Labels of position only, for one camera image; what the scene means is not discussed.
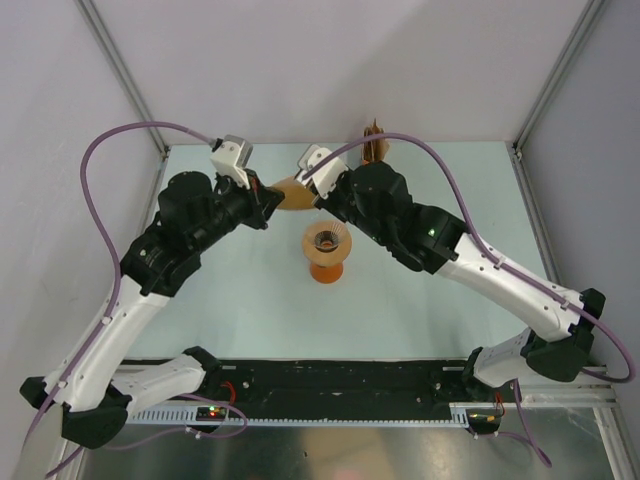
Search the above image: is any brown paper coffee filter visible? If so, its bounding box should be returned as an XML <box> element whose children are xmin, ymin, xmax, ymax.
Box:
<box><xmin>272</xmin><ymin>176</ymin><xmax>316</xmax><ymax>211</ymax></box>

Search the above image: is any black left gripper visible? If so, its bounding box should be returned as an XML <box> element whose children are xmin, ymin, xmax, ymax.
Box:
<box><xmin>190</xmin><ymin>166</ymin><xmax>284</xmax><ymax>253</ymax></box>

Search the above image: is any white cable duct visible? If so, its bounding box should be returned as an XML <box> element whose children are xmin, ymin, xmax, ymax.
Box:
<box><xmin>126</xmin><ymin>404</ymin><xmax>469</xmax><ymax>428</ymax></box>

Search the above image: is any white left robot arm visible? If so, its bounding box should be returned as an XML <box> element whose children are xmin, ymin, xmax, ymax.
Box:
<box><xmin>20</xmin><ymin>171</ymin><xmax>285</xmax><ymax>450</ymax></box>

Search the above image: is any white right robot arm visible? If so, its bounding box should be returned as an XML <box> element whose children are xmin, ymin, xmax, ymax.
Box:
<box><xmin>306</xmin><ymin>160</ymin><xmax>605</xmax><ymax>401</ymax></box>

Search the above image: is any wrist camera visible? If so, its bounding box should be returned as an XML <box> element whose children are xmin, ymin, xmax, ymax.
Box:
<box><xmin>210</xmin><ymin>135</ymin><xmax>253</xmax><ymax>189</ymax></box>
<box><xmin>294</xmin><ymin>144</ymin><xmax>349</xmax><ymax>200</ymax></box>

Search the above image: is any orange glass carafe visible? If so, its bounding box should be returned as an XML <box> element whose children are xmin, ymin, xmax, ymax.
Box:
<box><xmin>309</xmin><ymin>263</ymin><xmax>343</xmax><ymax>284</ymax></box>

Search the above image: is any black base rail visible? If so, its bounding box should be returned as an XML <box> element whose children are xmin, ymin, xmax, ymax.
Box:
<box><xmin>164</xmin><ymin>357</ymin><xmax>524</xmax><ymax>421</ymax></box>

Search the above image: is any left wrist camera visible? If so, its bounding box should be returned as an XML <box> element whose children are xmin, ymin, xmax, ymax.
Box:
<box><xmin>210</xmin><ymin>135</ymin><xmax>253</xmax><ymax>189</ymax></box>

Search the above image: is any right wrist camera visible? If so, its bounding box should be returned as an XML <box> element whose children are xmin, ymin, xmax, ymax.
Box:
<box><xmin>294</xmin><ymin>144</ymin><xmax>349</xmax><ymax>200</ymax></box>

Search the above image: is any clear glass dripper cone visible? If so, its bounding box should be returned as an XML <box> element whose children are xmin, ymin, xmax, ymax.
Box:
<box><xmin>305</xmin><ymin>220</ymin><xmax>347</xmax><ymax>252</ymax></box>

